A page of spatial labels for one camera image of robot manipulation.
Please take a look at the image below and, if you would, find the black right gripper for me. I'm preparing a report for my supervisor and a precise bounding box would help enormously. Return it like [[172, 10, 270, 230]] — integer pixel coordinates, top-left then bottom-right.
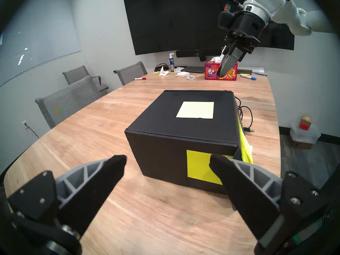
[[216, 11, 266, 77]]

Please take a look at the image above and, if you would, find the grey ribbed mesh chair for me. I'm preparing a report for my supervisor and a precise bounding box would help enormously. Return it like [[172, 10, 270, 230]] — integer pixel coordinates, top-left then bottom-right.
[[35, 76, 103, 129]]

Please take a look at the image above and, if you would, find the black keyboard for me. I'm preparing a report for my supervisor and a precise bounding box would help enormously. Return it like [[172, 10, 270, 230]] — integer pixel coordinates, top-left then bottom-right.
[[181, 66, 205, 74]]

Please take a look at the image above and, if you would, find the clear plastic storage bin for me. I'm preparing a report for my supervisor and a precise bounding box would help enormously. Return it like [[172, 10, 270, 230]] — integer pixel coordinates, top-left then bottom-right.
[[290, 123, 322, 145]]

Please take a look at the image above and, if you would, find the wall-mounted glass whiteboard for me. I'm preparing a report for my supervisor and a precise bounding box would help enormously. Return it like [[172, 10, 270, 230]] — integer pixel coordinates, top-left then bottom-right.
[[0, 0, 81, 87]]

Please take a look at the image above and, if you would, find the large black wall screen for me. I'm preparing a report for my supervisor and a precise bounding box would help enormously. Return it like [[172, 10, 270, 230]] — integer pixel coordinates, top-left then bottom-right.
[[122, 0, 295, 56]]

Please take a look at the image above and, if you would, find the white sticky note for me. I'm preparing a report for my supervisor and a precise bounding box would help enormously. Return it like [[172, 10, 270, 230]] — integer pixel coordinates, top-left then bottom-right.
[[176, 101, 214, 119]]

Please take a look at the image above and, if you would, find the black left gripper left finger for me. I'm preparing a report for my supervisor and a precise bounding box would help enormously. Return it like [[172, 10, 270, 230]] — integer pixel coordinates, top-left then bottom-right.
[[5, 155, 127, 239]]

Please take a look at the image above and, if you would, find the small brown cardboard box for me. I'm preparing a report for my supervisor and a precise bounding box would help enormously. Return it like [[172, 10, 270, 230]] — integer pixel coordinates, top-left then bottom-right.
[[300, 115, 313, 130]]

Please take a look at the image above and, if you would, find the black video conference bar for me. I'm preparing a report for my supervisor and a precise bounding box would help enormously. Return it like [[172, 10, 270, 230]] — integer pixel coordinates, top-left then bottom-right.
[[176, 47, 223, 62]]

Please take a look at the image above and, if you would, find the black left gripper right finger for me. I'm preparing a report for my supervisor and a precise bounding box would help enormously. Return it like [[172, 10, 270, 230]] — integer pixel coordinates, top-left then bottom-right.
[[209, 154, 332, 255]]

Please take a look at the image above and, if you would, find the grey office chair with armrests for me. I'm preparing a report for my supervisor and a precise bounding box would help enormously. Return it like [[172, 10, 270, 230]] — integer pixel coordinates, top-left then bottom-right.
[[63, 66, 109, 92]]

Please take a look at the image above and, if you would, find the colourful floral tissue box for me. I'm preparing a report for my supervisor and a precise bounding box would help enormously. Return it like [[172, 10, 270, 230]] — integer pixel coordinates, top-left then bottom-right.
[[205, 55, 238, 81]]

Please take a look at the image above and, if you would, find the black cardboard box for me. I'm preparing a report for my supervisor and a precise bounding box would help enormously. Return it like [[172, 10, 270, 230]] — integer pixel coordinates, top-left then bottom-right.
[[124, 90, 254, 211]]

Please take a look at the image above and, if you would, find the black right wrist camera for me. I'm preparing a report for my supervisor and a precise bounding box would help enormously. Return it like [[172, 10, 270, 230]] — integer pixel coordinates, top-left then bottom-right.
[[218, 3, 237, 30]]

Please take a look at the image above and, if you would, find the black wired computer mouse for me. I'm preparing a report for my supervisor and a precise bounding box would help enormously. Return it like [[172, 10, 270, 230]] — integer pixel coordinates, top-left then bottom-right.
[[235, 96, 255, 133]]

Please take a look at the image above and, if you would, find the white power adapter with cable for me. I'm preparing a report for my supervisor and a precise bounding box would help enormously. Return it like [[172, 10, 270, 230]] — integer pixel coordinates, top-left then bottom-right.
[[177, 72, 197, 81]]

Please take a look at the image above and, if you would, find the flat brown cardboard box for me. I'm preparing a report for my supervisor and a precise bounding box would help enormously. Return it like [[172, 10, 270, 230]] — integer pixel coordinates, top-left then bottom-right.
[[292, 140, 314, 150]]

